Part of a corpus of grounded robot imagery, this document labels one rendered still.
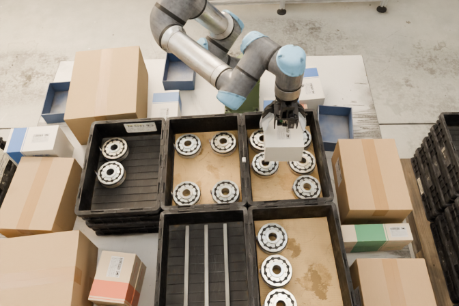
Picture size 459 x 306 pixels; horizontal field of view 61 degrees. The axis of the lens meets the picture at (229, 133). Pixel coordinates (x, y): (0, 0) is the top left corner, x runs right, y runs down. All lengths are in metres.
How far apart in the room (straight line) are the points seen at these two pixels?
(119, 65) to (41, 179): 0.60
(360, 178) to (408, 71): 1.76
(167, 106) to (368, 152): 0.88
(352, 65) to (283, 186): 0.86
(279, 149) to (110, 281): 0.71
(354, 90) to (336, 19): 1.54
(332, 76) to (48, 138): 1.34
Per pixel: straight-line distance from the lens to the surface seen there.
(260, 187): 1.49
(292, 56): 1.01
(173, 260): 1.42
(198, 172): 1.54
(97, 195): 1.59
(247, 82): 1.07
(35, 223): 1.60
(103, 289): 1.43
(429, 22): 3.64
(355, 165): 1.56
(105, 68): 1.88
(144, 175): 1.57
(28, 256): 1.52
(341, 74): 2.05
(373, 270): 1.42
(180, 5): 1.31
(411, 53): 3.32
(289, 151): 1.25
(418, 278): 1.45
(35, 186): 1.68
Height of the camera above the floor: 2.17
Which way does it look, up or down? 56 degrees down
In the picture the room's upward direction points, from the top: 5 degrees counter-clockwise
